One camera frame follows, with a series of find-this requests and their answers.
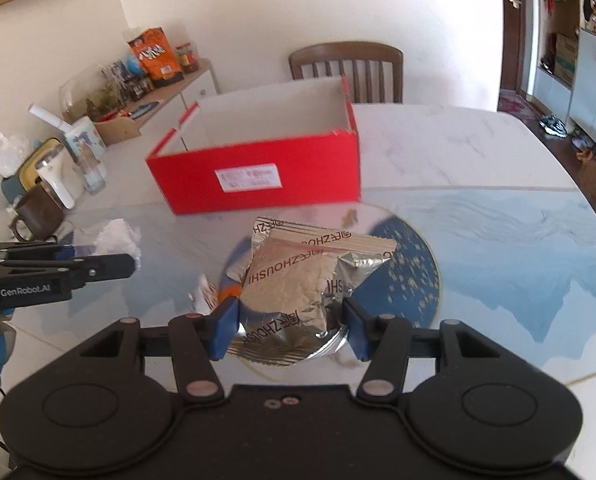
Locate white tissue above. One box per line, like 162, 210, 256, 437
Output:
92, 219, 141, 261

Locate silver foil snack bag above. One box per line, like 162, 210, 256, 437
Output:
229, 217, 397, 366

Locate red cardboard box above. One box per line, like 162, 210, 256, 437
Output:
145, 77, 361, 214

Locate brown mug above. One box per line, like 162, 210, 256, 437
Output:
9, 184, 66, 243

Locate clear glass bottle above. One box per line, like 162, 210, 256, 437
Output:
78, 152, 106, 194

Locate yellow tissue box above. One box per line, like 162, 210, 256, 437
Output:
0, 138, 61, 204

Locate white thermos cup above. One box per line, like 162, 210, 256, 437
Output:
35, 144, 85, 210

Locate cartoon printed cup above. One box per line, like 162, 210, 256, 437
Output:
63, 116, 107, 162

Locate glass terrarium bowl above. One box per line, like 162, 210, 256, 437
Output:
58, 64, 126, 124

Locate white side cabinet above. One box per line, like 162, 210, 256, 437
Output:
95, 58, 219, 145

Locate orange snack bag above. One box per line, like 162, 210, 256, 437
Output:
127, 27, 184, 88

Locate red lid jar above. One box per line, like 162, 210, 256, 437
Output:
175, 42, 199, 74

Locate brown wooden chair far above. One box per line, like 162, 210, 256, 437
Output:
288, 41, 404, 104

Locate sneakers on floor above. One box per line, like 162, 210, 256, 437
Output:
539, 114, 568, 139

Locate white blue wall cabinet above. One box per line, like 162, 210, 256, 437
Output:
532, 0, 596, 144

